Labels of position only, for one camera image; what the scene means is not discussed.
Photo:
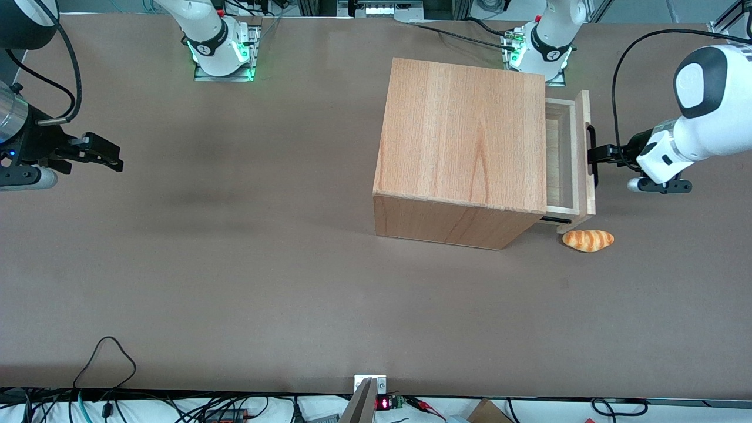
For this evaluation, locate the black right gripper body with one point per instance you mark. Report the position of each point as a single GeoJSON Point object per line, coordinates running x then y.
{"type": "Point", "coordinates": [36, 144]}

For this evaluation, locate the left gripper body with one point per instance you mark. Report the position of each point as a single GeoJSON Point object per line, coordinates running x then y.
{"type": "Point", "coordinates": [635, 146]}

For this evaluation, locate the light wooden drawer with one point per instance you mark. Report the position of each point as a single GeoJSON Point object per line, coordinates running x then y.
{"type": "Point", "coordinates": [583, 176]}

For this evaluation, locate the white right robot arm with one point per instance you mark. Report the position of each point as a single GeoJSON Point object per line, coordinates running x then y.
{"type": "Point", "coordinates": [211, 41]}

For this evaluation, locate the light wooden drawer cabinet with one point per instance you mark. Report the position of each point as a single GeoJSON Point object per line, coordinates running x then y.
{"type": "Point", "coordinates": [458, 135]}

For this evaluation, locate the orange striped toy bread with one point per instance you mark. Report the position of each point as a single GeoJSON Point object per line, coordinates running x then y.
{"type": "Point", "coordinates": [588, 239]}

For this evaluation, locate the white lit control box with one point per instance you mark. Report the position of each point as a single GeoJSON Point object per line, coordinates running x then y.
{"type": "Point", "coordinates": [382, 8]}

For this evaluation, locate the brown cardboard piece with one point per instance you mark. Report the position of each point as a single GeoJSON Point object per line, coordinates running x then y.
{"type": "Point", "coordinates": [487, 412]}

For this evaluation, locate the red clip leads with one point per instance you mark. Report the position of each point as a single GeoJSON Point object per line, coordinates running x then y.
{"type": "Point", "coordinates": [426, 405]}

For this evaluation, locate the red digit display module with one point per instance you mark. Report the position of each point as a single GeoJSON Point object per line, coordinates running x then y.
{"type": "Point", "coordinates": [385, 403]}

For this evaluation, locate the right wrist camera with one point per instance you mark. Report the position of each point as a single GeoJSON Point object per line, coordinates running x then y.
{"type": "Point", "coordinates": [26, 178]}

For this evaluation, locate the aluminium frame corner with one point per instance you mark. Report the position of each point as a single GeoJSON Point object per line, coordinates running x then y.
{"type": "Point", "coordinates": [718, 26]}

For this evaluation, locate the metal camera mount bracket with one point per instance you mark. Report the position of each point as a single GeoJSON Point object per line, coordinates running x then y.
{"type": "Point", "coordinates": [365, 402]}

